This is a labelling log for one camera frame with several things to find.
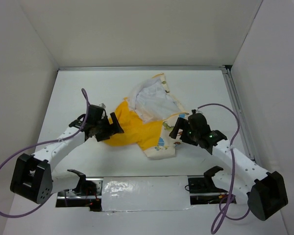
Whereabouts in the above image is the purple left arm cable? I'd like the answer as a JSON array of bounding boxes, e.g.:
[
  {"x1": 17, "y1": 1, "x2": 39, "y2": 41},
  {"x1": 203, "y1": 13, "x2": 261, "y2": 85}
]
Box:
[{"x1": 0, "y1": 88, "x2": 91, "y2": 218}]

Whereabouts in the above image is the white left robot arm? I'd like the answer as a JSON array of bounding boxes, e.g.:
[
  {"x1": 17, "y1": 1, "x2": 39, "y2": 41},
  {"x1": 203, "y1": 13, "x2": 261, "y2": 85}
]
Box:
[{"x1": 10, "y1": 105, "x2": 124, "y2": 204}]

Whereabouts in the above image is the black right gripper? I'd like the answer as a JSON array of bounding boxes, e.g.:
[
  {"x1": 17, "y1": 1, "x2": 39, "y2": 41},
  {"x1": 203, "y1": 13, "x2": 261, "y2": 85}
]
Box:
[{"x1": 169, "y1": 117, "x2": 199, "y2": 146}]

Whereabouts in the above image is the yellow and white kids jacket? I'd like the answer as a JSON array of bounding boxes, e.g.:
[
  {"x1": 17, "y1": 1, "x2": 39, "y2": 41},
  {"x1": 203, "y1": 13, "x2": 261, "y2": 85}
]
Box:
[{"x1": 105, "y1": 73, "x2": 189, "y2": 160}]

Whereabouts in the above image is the white taped front panel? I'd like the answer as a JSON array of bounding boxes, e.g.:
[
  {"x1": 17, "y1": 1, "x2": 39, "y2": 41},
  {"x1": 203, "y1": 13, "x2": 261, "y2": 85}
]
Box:
[{"x1": 101, "y1": 176, "x2": 191, "y2": 212}]

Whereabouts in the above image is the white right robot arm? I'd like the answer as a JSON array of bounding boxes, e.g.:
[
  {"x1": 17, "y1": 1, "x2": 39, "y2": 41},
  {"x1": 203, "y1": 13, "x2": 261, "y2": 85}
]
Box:
[{"x1": 169, "y1": 112, "x2": 288, "y2": 221}]

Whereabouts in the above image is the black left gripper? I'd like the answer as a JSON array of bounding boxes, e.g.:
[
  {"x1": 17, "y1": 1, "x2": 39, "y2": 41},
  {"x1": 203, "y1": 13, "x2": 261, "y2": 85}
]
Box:
[{"x1": 94, "y1": 112, "x2": 123, "y2": 142}]

